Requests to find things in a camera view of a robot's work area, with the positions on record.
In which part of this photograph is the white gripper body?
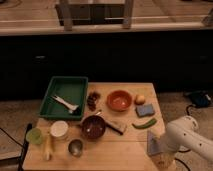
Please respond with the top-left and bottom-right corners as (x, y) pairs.
(154, 152), (175, 169)

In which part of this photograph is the small metal cup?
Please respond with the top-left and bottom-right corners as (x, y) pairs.
(68, 139), (83, 157)

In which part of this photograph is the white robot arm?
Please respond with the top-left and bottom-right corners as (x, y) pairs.
(154, 116), (213, 169)

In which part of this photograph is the green pepper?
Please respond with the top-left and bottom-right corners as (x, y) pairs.
(132, 118), (157, 129)

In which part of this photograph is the wooden stool frame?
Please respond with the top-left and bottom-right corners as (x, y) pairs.
(55, 0), (134, 31)

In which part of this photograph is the small yellow fruit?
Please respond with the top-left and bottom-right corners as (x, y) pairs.
(134, 95), (146, 105)

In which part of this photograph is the light green cup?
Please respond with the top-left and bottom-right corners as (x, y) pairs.
(26, 128), (43, 145)

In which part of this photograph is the grey towel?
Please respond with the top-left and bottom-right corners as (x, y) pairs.
(147, 130), (162, 156)

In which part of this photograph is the yellow banana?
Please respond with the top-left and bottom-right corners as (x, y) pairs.
(44, 134), (53, 160)

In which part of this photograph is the dark maroon bowl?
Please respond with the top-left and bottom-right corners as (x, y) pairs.
(82, 115), (106, 140)

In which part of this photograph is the orange red bowl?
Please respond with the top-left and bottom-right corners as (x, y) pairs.
(106, 90), (132, 112)

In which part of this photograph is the bunch of dark grapes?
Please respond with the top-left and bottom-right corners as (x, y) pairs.
(87, 92), (101, 111)

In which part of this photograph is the green plastic tray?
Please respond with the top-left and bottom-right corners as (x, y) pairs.
(39, 76), (88, 121)

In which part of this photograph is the black cable right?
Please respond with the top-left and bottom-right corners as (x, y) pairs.
(174, 103), (201, 171)

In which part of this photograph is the dark object on floor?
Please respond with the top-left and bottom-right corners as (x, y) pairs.
(185, 91), (211, 108)

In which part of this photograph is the blue sponge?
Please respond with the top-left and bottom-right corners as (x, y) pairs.
(135, 104), (155, 117)

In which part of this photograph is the white round container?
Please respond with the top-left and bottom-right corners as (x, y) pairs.
(50, 121), (69, 139)

